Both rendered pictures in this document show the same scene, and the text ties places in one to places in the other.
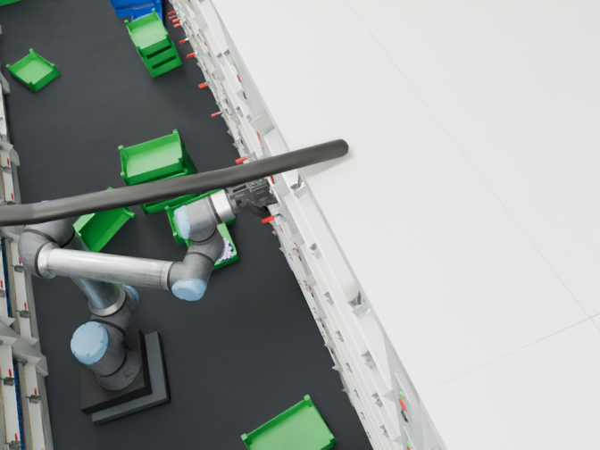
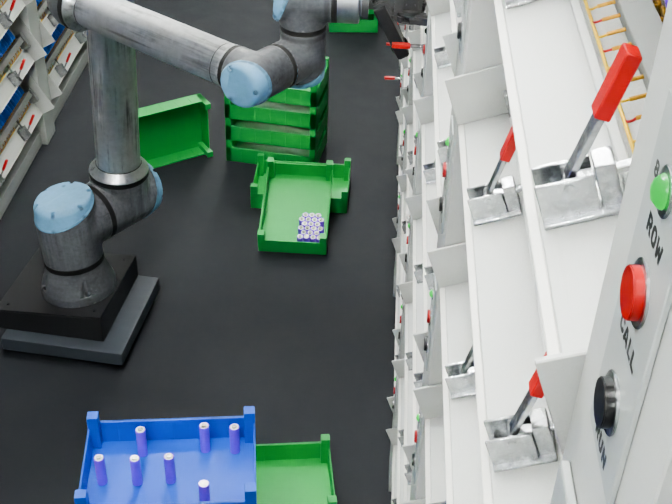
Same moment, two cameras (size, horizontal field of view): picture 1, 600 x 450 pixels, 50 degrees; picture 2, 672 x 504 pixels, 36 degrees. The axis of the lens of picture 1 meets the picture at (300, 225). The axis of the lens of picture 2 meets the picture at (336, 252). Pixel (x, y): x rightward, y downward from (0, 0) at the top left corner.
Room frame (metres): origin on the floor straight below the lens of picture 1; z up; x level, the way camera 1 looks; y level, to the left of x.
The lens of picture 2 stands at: (-0.65, -0.09, 1.85)
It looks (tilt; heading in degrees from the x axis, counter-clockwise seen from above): 37 degrees down; 9
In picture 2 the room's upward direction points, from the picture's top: 2 degrees clockwise
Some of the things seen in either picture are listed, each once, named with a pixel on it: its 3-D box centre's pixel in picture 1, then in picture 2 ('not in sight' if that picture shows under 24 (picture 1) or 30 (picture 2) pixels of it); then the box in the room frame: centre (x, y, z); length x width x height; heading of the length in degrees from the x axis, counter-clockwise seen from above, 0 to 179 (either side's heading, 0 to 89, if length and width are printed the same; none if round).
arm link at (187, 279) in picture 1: (106, 266); (151, 32); (1.24, 0.60, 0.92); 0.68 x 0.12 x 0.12; 62
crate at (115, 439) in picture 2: not in sight; (170, 465); (0.54, 0.38, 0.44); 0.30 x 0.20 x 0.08; 104
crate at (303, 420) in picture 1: (288, 439); (265, 482); (0.87, 0.29, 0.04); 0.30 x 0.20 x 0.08; 105
